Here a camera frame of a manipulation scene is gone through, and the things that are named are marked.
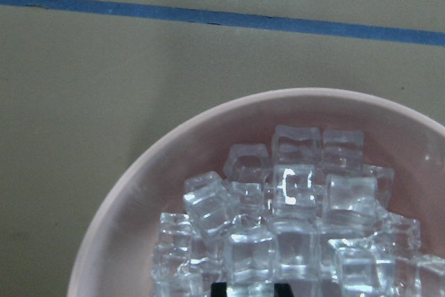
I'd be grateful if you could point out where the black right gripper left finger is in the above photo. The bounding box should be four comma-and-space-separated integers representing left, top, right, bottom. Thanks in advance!
211, 282, 226, 297

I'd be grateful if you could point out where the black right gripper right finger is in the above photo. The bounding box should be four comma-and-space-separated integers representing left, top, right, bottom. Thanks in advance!
274, 283, 294, 297

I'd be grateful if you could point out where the pile of clear ice cubes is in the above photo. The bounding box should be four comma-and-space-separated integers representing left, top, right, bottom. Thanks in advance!
151, 125, 444, 296

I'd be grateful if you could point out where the pink bowl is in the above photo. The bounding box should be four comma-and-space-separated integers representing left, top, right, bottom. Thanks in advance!
67, 88, 444, 296

